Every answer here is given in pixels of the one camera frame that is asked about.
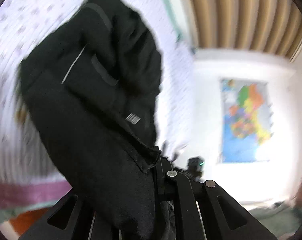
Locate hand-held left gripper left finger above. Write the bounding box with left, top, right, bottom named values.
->
left=18, top=190, right=117, bottom=240

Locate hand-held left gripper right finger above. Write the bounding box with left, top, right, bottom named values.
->
left=153, top=145, right=277, bottom=240

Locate black hooded jacket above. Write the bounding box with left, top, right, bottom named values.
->
left=16, top=0, right=176, bottom=240

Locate orange object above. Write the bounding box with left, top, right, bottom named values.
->
left=9, top=209, right=50, bottom=233

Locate green cloth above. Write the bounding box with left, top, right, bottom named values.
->
left=248, top=200, right=302, bottom=236

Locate beige window blind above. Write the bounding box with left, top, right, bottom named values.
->
left=186, top=0, right=302, bottom=61

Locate white dotted bed sheet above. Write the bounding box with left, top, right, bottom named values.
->
left=0, top=0, right=200, bottom=182

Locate colourful wall map poster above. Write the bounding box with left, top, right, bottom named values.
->
left=219, top=78, right=274, bottom=165

